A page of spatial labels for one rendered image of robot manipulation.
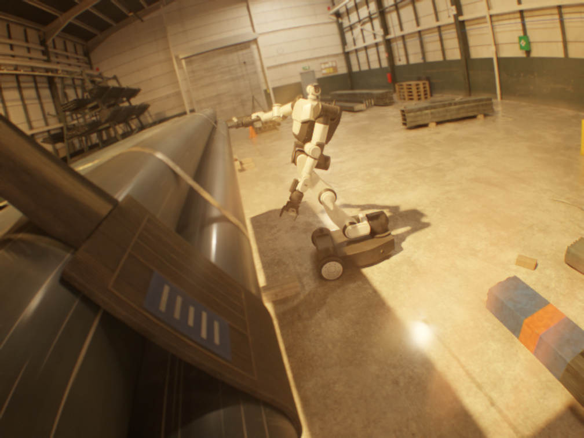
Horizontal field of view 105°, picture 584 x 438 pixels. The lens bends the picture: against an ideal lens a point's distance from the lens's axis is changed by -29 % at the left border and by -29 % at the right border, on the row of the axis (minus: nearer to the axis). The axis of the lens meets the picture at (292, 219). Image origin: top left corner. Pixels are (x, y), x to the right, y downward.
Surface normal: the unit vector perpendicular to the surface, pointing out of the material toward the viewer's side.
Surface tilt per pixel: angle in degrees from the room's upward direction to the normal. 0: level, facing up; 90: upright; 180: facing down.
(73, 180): 52
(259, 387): 60
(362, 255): 90
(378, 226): 90
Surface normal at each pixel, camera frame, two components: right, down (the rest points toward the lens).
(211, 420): 0.22, -0.92
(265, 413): 0.67, -0.73
